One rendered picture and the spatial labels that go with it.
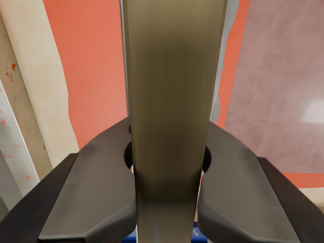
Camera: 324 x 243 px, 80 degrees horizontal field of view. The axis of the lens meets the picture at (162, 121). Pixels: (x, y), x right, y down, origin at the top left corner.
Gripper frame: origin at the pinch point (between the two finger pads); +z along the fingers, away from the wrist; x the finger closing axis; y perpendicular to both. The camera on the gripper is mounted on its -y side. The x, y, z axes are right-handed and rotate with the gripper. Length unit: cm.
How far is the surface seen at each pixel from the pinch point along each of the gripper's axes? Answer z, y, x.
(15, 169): 10.0, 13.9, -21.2
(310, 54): 13.5, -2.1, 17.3
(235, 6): 13.4, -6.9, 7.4
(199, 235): 9.1, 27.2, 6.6
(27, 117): 11.9, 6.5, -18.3
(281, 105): 13.5, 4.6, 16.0
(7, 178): 109, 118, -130
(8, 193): 109, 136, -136
